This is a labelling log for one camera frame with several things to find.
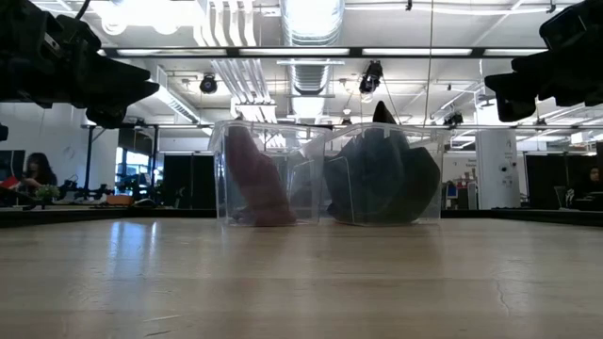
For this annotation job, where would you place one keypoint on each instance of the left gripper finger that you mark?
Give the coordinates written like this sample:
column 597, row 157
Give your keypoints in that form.
column 122, row 87
column 110, row 117

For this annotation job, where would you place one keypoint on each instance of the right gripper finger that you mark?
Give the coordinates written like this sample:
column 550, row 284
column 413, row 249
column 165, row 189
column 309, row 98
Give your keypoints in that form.
column 511, row 81
column 516, row 106

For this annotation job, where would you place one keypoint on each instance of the olive green cap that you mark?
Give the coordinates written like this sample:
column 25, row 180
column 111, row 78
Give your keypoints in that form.
column 421, row 183
column 363, row 179

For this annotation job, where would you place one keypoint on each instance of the maroon knit hat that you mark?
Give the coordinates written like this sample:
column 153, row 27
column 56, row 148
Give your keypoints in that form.
column 256, row 183

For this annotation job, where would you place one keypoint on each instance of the white round pillar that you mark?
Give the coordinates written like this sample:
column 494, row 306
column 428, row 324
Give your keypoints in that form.
column 497, row 167

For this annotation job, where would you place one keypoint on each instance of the black ceiling spotlight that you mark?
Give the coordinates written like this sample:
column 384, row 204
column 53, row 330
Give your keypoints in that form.
column 371, row 77
column 208, row 84

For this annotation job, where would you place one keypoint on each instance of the clear plastic container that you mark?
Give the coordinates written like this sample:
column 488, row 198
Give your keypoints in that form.
column 311, row 141
column 433, row 136

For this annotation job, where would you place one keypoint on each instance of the person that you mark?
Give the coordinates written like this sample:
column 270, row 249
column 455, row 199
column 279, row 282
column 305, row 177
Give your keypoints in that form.
column 37, row 172
column 591, row 183

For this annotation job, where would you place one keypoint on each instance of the small green potted plant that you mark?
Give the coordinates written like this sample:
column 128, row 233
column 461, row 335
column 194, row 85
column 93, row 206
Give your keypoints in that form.
column 47, row 192

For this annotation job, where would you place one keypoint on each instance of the black metal table frame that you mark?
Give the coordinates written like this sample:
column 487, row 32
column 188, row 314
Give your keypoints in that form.
column 141, row 214

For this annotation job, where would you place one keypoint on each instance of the black overhead frame beam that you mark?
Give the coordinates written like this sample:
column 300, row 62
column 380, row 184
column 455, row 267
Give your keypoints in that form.
column 292, row 52

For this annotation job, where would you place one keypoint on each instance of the silver ceiling air duct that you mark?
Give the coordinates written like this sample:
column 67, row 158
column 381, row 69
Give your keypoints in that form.
column 312, row 28

